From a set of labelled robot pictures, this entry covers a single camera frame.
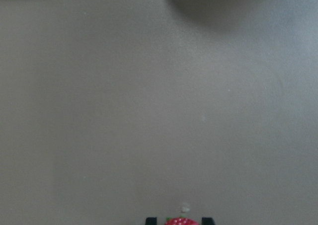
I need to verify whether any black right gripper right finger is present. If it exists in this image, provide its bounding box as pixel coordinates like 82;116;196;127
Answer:
201;217;214;225

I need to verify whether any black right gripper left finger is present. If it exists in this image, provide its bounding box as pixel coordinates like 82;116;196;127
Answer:
145;217;157;225

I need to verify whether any red strawberry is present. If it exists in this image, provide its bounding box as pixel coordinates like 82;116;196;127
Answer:
165;217;199;225

